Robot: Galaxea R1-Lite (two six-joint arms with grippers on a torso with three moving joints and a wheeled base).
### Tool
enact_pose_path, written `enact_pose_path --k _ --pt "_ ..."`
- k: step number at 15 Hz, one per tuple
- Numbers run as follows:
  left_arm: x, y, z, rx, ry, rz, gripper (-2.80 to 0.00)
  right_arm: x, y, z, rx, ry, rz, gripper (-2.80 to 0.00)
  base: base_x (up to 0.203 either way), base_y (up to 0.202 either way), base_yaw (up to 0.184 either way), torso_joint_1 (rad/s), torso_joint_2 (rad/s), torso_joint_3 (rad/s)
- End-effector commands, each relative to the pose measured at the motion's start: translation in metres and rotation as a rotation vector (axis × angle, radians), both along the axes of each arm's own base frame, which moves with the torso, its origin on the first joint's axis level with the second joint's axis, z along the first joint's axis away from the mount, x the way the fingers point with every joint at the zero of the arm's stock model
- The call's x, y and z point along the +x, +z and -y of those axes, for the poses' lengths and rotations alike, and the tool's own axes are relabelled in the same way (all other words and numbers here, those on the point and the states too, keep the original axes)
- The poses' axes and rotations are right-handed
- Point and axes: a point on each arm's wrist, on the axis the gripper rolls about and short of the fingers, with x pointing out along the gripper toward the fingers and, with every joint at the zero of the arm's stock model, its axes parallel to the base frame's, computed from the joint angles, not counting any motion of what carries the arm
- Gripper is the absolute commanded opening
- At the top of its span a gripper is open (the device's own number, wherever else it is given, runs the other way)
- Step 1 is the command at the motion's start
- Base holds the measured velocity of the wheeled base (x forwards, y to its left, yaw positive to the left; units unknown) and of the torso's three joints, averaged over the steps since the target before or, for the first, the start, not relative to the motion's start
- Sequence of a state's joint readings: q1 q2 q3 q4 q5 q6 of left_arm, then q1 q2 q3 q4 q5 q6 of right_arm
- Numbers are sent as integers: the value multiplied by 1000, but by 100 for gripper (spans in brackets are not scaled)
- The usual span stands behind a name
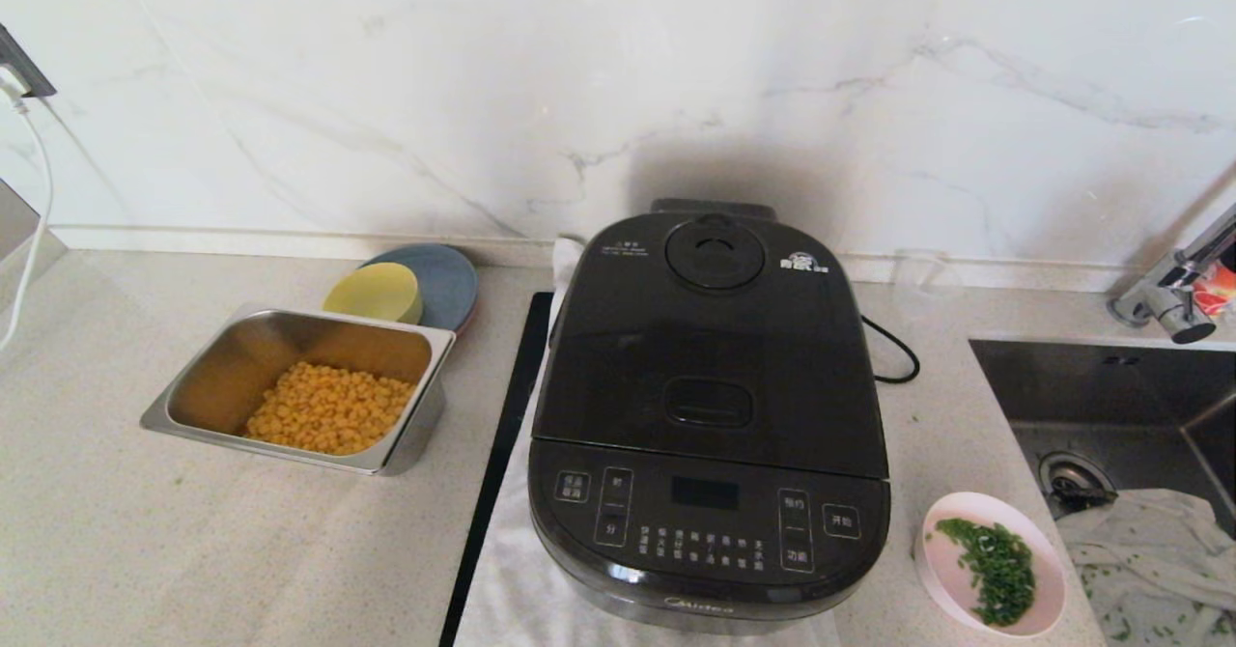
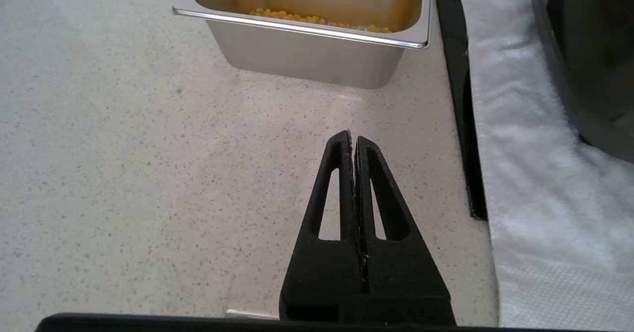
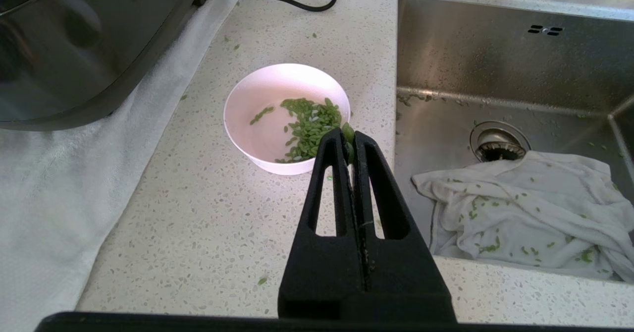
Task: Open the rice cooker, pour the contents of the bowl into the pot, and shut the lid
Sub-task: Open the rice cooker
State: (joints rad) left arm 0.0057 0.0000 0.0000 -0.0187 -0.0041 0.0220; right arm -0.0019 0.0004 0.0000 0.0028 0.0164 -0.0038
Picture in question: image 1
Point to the yellow corn kernels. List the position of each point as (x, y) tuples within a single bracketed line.
[(328, 410)]

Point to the chrome faucet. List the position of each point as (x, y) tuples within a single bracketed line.
[(1173, 304)]

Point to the stainless steel tray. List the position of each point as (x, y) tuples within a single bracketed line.
[(232, 357)]

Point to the clear plastic measuring cup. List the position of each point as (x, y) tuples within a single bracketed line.
[(927, 285)]

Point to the white towel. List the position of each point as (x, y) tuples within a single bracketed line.
[(512, 579)]

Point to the white cloth with green bits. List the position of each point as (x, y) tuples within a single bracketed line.
[(1149, 550)]

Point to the blue grey plate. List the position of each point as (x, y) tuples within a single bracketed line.
[(449, 280)]

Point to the grey metal panel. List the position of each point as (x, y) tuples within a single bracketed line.
[(14, 232)]

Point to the red orange packet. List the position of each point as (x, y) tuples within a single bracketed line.
[(1217, 295)]

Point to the chopped green scallions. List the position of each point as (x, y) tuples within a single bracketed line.
[(999, 570)]

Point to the yellow bowl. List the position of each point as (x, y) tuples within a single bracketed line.
[(372, 292)]

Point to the dark wall socket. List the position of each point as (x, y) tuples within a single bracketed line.
[(24, 68)]

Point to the pink bowl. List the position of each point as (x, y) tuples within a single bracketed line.
[(951, 570)]

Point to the metal sink drain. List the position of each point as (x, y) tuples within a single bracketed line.
[(1070, 478)]

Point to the black rice cooker lid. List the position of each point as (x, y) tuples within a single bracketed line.
[(705, 338)]

